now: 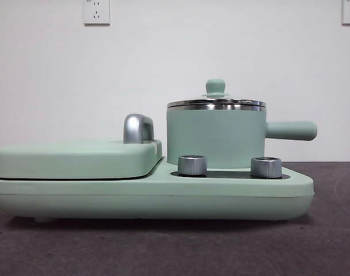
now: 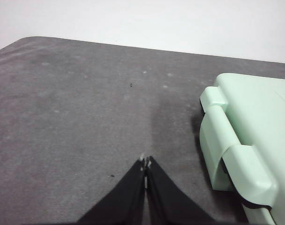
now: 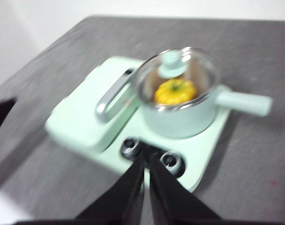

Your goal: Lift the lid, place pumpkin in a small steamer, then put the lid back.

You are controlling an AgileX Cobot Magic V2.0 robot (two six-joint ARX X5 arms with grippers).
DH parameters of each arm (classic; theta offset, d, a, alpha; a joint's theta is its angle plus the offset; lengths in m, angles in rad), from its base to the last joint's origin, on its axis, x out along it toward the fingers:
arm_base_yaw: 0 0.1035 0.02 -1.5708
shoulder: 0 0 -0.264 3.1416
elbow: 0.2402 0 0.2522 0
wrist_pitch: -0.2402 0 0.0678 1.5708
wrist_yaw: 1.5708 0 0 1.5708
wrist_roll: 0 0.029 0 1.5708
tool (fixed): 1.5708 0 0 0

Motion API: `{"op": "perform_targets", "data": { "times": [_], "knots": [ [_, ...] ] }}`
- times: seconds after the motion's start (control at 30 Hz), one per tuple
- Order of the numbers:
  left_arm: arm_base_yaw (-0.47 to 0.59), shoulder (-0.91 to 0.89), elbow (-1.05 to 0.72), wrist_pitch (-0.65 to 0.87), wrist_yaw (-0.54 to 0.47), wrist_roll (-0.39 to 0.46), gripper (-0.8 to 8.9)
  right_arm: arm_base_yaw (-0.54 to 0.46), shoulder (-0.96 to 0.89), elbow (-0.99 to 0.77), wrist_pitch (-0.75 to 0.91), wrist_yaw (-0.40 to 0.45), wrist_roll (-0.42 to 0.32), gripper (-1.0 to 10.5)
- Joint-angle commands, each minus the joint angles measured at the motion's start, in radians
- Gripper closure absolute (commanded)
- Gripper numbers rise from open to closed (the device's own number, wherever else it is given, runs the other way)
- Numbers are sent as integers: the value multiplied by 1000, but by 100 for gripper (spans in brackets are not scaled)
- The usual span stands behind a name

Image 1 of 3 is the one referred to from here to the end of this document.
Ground glass lid with green knob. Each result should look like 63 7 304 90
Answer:
166 79 267 106

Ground silver control knob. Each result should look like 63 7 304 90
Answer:
251 156 283 178
177 154 208 177

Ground pale green cooker base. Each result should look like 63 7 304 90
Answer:
0 162 315 223

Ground pale green pot with handle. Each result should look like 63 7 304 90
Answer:
166 103 318 170

